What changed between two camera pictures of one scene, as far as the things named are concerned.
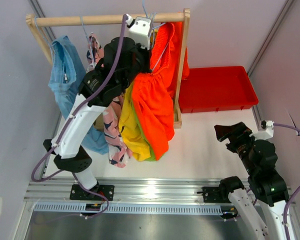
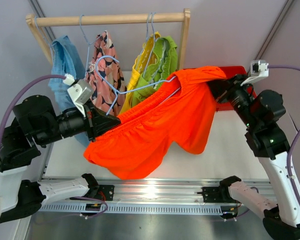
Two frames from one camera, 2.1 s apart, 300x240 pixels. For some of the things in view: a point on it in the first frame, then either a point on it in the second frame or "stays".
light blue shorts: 67,84 stays
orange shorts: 154,90 → 135,147
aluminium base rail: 44,190 stays
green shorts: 152,156 → 162,65
